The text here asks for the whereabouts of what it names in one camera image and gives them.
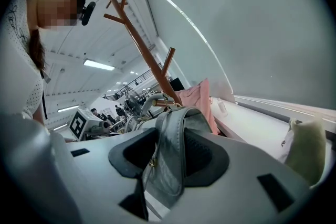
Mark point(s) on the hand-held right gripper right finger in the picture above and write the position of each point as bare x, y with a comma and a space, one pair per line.
236, 191

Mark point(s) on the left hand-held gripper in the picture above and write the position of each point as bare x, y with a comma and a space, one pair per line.
80, 124

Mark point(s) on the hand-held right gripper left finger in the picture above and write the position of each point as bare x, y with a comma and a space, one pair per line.
105, 178

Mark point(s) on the silver puffy bag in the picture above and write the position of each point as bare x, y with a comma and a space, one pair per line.
168, 139

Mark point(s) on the brown wooden coat rack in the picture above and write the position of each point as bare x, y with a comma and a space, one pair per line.
147, 52

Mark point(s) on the person's left forearm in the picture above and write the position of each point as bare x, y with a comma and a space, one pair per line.
40, 116

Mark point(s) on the long ceiling light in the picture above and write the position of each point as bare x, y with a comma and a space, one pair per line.
99, 64
67, 108
60, 127

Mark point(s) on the white window ledge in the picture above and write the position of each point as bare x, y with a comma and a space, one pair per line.
249, 123

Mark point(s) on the black mezzanine railing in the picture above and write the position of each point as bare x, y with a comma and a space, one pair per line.
136, 81

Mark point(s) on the person's white dotted shirt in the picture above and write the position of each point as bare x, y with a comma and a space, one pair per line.
15, 73

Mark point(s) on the clear plastic bottle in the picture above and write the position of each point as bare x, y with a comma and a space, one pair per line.
222, 107

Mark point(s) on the pink cushioned chair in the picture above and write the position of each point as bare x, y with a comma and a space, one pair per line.
202, 102

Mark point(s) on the person's head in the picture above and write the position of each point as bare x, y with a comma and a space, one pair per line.
57, 8

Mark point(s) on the head-worn black camera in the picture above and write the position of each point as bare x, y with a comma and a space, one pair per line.
88, 13

